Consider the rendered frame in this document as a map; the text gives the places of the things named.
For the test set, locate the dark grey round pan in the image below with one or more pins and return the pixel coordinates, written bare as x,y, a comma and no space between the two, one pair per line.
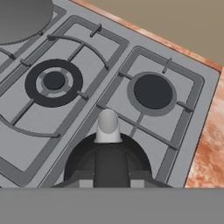
20,17

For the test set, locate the black kettle with white spout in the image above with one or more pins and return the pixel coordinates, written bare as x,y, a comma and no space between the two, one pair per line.
111,163

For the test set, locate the grey gas hob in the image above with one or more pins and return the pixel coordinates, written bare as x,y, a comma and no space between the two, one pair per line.
87,73

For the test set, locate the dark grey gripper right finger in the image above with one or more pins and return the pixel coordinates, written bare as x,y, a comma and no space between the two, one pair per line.
137,176

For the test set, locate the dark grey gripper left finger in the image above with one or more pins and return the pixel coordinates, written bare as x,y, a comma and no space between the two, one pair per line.
86,176

